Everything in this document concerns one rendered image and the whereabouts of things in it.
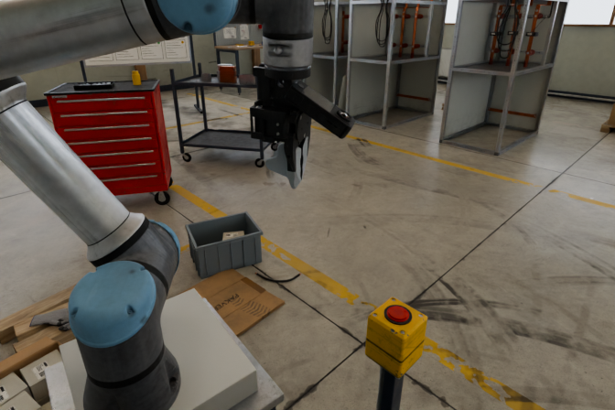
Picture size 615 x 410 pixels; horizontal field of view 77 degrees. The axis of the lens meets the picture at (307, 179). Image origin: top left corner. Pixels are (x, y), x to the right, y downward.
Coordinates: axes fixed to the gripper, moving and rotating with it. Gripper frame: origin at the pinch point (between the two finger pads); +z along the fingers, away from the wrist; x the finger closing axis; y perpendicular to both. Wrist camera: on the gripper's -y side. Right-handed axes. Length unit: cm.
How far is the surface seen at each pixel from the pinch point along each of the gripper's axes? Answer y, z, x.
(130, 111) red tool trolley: 183, 60, -157
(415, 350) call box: -25.1, 27.8, 5.0
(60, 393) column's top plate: 37, 38, 28
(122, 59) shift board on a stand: 417, 91, -408
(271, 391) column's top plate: -0.7, 37.0, 15.5
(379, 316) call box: -17.6, 21.9, 4.7
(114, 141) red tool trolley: 192, 81, -146
